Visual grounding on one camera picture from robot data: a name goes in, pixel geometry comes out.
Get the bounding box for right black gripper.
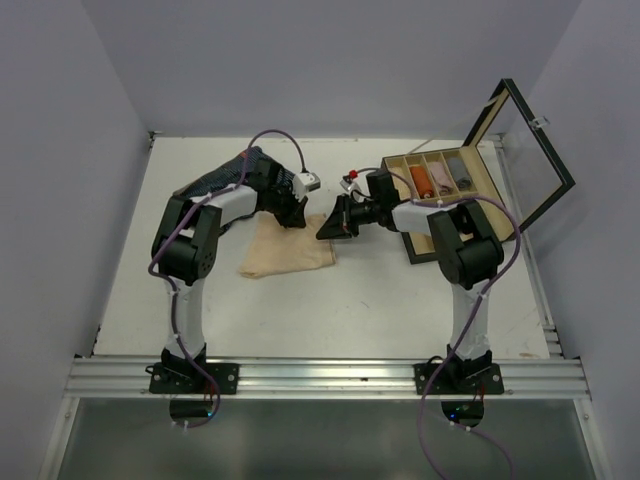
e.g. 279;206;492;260
317;191;381;238

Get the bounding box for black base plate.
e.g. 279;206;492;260
413;362;505;396
145;363;240;395

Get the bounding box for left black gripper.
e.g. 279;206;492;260
266;184;308;229

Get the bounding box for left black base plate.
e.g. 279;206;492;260
145;363;240;395

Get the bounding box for aluminium mounting rail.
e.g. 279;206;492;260
63;356;590;400

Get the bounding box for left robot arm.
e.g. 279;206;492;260
149;154;320;393

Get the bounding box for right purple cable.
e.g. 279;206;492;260
357;165;523;480

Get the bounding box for black wooden compartment box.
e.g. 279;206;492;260
381;77;577;266

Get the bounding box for rolled grey underwear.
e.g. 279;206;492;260
446;157;472;191

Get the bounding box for beige underwear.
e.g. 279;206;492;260
238;213;336;279

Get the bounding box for rolled orange underwear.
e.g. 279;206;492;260
409;165;434;199

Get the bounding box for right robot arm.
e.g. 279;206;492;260
316;169;504;393

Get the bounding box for rolled pink underwear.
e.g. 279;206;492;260
428;162;454;196

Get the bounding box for purple cable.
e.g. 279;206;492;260
148;128;308;428
357;165;523;480

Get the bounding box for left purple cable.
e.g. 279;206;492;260
148;128;308;428

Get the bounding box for blue striped boxer shorts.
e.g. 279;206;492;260
173;147;273;198

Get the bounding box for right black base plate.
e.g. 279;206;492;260
413;362;505;396

